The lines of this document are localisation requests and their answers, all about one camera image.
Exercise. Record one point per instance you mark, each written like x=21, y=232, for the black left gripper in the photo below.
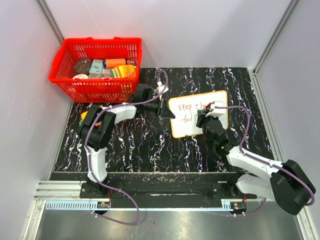
x=163, y=110

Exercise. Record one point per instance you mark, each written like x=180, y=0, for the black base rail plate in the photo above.
x=212, y=185

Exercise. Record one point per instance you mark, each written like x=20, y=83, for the red plastic shopping basket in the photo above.
x=108, y=90

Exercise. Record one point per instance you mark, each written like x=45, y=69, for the brown round packet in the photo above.
x=82, y=66

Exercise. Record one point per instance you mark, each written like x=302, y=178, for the light blue small box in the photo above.
x=96, y=66

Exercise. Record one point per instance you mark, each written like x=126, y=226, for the orange cylindrical can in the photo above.
x=113, y=62

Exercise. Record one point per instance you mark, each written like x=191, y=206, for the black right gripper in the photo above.
x=202, y=117

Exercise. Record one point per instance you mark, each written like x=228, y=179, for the orange yellow box in basket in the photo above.
x=124, y=71

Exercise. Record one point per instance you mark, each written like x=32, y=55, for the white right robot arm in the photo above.
x=283, y=182

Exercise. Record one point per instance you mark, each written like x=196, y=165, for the orange green snack box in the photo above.
x=82, y=117

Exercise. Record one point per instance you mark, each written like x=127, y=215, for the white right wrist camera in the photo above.
x=216, y=109

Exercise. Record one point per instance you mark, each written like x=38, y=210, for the yellow-framed whiteboard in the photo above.
x=185, y=109

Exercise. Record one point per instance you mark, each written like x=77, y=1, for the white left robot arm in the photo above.
x=97, y=127

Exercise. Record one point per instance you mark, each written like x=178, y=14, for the red-capped whiteboard marker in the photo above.
x=208, y=105

